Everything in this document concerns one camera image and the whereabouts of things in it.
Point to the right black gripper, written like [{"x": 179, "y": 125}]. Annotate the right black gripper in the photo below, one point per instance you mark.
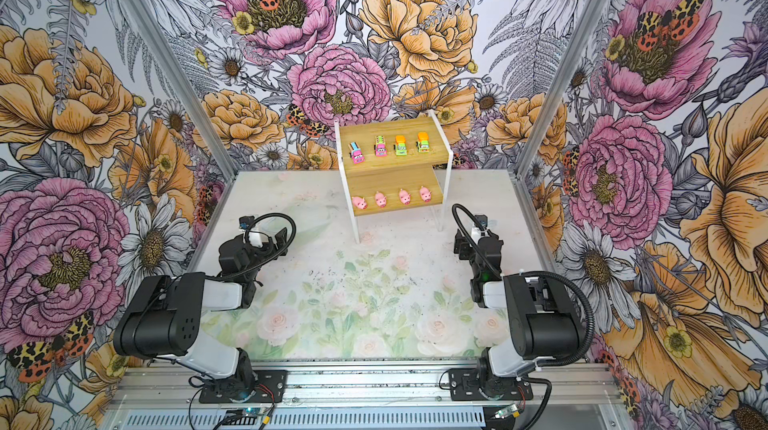
[{"x": 461, "y": 246}]

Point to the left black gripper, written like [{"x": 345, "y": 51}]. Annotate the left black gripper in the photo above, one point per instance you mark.
[{"x": 270, "y": 245}]

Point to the pink pig toy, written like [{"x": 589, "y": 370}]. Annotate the pink pig toy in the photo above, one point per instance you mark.
[
  {"x": 404, "y": 196},
  {"x": 425, "y": 194},
  {"x": 380, "y": 199},
  {"x": 359, "y": 202}
]

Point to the green orange mixer truck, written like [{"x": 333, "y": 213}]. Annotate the green orange mixer truck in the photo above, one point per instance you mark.
[
  {"x": 422, "y": 142},
  {"x": 400, "y": 146}
]

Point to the pink green toy truck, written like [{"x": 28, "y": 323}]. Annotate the pink green toy truck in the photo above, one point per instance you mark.
[{"x": 380, "y": 147}]

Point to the pink teal toy truck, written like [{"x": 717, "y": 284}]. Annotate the pink teal toy truck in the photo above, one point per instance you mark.
[{"x": 356, "y": 153}]

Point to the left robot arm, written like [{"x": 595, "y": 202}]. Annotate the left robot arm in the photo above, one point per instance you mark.
[{"x": 163, "y": 318}]

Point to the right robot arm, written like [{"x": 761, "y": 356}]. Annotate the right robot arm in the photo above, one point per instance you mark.
[{"x": 550, "y": 321}]

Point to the two-tier bamboo white shelf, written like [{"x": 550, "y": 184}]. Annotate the two-tier bamboo white shelf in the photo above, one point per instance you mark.
[{"x": 391, "y": 173}]

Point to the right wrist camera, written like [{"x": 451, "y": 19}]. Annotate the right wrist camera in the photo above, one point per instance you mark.
[{"x": 481, "y": 228}]

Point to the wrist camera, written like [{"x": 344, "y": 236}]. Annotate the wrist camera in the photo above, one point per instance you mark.
[
  {"x": 246, "y": 222},
  {"x": 481, "y": 228}
]

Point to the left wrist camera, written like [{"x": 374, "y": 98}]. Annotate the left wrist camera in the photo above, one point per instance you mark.
[{"x": 246, "y": 222}]

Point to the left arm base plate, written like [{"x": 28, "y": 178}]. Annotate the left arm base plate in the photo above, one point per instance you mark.
[{"x": 264, "y": 386}]

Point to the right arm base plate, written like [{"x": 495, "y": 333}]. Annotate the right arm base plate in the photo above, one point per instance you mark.
[{"x": 465, "y": 385}]

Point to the aluminium front rail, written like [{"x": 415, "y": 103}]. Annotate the aluminium front rail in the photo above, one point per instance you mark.
[{"x": 318, "y": 384}]

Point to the left aluminium corner post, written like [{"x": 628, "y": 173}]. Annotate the left aluminium corner post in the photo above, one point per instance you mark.
[{"x": 143, "y": 16}]

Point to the aluminium corner post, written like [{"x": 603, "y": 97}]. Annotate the aluminium corner post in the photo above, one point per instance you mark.
[
  {"x": 582, "y": 33},
  {"x": 143, "y": 16}
]

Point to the right aluminium corner post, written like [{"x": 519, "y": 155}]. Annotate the right aluminium corner post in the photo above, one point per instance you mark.
[{"x": 582, "y": 33}]

